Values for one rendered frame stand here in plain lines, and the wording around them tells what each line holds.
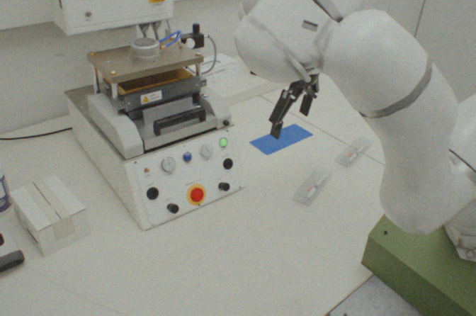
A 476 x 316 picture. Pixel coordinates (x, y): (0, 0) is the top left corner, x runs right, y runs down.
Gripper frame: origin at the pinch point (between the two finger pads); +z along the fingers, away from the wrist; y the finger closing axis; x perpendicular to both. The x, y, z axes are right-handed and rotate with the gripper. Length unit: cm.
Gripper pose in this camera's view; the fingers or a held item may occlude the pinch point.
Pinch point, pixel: (290, 122)
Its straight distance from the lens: 124.2
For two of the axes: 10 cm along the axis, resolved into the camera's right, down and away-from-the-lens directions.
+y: 6.8, -5.0, 5.4
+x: -7.3, -5.5, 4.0
